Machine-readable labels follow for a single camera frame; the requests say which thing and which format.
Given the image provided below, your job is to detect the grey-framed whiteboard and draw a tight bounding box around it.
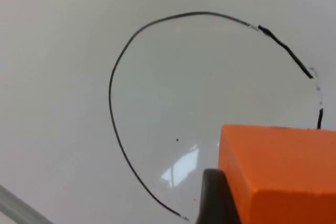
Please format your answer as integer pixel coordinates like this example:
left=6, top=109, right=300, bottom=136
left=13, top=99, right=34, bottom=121
left=0, top=0, right=336, bottom=224

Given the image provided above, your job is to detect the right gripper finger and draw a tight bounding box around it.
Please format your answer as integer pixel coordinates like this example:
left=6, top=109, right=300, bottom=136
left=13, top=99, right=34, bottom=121
left=195, top=168, right=242, bottom=224

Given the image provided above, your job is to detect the orange cube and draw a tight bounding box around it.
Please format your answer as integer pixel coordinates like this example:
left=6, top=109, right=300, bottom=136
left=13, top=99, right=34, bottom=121
left=217, top=124, right=336, bottom=224

